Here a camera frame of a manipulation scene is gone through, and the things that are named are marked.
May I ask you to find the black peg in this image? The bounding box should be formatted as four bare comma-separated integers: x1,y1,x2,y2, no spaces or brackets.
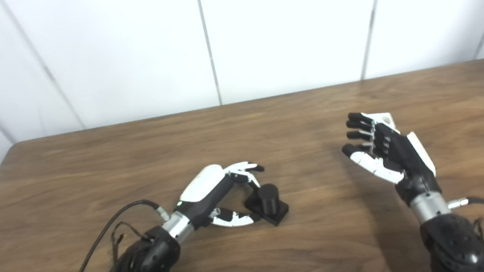
243,182,291,229

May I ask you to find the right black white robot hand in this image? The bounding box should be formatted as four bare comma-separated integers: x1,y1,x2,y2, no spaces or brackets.
338,105,443,213

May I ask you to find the white square piece with hole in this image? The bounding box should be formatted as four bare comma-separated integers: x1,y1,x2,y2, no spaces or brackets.
369,111,398,135

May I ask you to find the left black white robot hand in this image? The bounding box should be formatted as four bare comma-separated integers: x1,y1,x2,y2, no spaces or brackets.
170,159,271,233

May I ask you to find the left thin black wrist wire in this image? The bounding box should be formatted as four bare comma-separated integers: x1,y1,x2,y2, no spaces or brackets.
107,219,157,272

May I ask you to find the thin black wrist wire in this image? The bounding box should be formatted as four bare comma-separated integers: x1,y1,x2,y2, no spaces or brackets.
107,219,157,272
472,217,484,241

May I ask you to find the right thin black wrist wire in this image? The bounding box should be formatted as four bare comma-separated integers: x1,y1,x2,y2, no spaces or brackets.
472,217,484,241

